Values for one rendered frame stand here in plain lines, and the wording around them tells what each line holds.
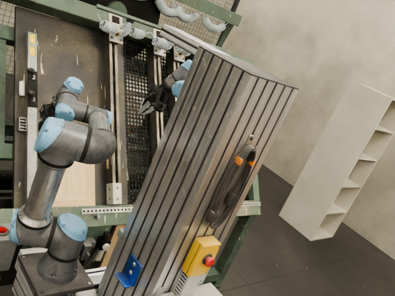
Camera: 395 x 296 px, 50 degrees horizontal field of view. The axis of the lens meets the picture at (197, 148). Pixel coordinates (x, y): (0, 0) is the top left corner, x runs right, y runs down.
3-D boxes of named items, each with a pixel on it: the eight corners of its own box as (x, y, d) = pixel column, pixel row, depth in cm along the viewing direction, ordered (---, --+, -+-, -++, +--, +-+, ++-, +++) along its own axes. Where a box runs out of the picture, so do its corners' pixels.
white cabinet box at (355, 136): (310, 241, 547) (392, 98, 485) (278, 215, 584) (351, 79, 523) (332, 236, 589) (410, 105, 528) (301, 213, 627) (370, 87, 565)
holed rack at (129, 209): (81, 214, 232) (81, 214, 232) (81, 208, 233) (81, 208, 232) (260, 205, 349) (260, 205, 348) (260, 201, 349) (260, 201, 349)
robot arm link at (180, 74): (196, 71, 187) (186, 56, 188) (178, 87, 191) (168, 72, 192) (203, 73, 194) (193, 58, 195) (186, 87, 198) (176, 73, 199)
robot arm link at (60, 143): (46, 256, 152) (91, 142, 125) (2, 248, 147) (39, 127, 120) (50, 231, 162) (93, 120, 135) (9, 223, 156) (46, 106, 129)
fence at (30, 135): (23, 208, 215) (27, 208, 213) (24, 33, 230) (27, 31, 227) (33, 208, 219) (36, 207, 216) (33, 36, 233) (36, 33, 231)
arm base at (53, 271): (82, 280, 162) (90, 260, 159) (44, 287, 151) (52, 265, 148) (67, 255, 171) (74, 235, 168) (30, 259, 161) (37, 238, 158)
